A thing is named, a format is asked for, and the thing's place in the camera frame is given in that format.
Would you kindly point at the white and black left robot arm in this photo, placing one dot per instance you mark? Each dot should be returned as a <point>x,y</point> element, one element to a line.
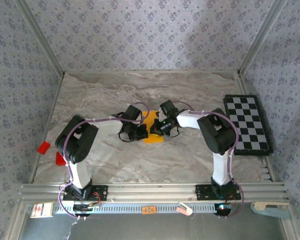
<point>107,126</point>

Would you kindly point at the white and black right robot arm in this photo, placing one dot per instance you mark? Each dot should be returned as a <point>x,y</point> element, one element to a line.
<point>220,135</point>

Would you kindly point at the orange label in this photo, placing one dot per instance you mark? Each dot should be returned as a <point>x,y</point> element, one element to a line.
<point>149,210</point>

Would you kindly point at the black and grey checkerboard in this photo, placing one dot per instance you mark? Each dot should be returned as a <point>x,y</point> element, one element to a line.
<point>247,125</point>

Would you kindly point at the large red block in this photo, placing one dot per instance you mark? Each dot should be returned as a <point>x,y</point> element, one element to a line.
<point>60,160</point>

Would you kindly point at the pink and white clip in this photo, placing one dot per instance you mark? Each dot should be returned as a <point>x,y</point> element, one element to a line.
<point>184,209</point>

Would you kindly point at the small red block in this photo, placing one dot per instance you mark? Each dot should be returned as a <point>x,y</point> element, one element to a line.
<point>44,148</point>

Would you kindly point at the small box with red print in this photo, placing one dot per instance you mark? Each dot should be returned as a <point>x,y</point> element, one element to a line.
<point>41,210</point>

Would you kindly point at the teal and beige tool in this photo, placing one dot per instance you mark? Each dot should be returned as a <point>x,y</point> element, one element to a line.
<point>272,212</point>

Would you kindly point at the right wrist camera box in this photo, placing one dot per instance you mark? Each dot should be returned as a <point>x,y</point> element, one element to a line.
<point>168,108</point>

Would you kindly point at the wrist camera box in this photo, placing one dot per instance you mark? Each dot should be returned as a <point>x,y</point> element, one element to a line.
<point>133,112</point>
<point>168,108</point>

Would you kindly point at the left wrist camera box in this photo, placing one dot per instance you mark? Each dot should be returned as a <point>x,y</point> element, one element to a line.
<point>133,112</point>

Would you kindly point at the long aluminium mounting rail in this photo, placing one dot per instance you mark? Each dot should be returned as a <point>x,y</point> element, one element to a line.
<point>150,192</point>

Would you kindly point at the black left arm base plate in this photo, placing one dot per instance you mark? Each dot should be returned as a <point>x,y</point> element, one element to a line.
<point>102,192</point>

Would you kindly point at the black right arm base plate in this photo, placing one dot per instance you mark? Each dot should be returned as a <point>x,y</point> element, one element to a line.
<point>202,192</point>

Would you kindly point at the short grey slotted duct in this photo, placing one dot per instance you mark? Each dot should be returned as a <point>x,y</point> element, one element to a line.
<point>265,171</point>

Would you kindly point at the aluminium frame post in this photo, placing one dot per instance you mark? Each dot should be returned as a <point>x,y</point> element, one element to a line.
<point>260,37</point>
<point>42,37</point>

